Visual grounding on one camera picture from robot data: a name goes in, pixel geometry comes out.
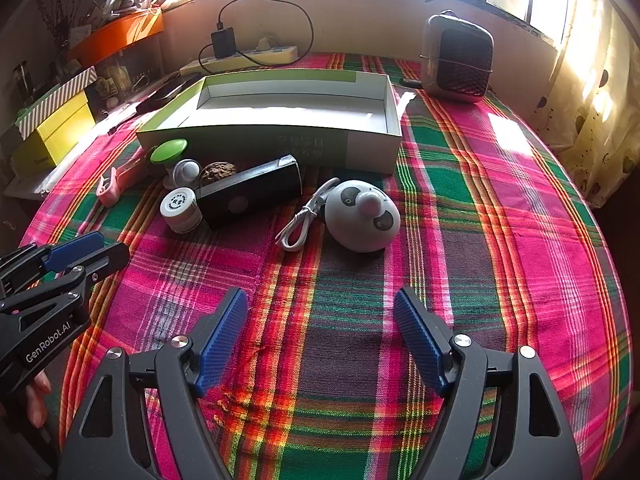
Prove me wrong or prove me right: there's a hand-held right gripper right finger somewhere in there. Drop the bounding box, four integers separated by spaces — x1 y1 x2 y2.
393 287 583 480

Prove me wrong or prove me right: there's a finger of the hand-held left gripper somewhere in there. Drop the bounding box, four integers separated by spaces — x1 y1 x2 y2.
0 241 131 318
0 231 105 296

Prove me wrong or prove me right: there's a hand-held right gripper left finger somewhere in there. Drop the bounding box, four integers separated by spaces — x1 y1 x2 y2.
57 287 249 480

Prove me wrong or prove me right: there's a white round jar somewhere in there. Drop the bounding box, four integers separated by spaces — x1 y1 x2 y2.
160 187 203 234

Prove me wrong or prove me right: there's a grey panda-shaped gadget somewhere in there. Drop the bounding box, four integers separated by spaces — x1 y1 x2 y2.
325 179 401 253

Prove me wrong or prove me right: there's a brown wrinkled walnut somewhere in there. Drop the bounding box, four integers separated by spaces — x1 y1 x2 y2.
200 160 237 183

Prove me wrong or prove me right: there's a white cable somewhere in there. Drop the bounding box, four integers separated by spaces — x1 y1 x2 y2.
275 177 341 252

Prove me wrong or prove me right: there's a black rectangular device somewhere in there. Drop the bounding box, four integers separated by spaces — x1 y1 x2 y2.
197 155 303 231

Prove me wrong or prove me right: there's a white green cardboard box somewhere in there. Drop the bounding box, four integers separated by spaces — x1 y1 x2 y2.
136 71 403 177

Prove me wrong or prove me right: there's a person's left hand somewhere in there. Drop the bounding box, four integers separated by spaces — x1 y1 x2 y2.
0 370 53 429

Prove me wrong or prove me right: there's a pink green plaid cloth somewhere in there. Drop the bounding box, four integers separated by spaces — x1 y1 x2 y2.
20 52 631 480

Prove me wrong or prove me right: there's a yellow box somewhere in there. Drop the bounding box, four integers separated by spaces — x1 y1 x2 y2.
12 95 96 176

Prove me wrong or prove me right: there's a black flat phone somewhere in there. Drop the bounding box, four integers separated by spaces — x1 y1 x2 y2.
135 74 201 113

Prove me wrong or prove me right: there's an orange box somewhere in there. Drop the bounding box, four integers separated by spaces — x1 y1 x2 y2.
67 10 165 68

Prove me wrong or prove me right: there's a black charger adapter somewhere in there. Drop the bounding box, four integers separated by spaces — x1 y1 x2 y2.
210 22 237 59

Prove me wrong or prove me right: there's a cream power strip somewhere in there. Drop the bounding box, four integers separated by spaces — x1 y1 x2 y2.
179 42 299 77

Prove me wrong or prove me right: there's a grey portable heater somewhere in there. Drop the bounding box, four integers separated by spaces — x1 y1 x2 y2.
420 10 496 104

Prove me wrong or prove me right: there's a cream patterned curtain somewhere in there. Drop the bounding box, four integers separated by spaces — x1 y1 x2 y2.
530 0 640 211

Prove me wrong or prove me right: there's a black charger cable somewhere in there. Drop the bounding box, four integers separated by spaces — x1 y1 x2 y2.
106 0 315 136

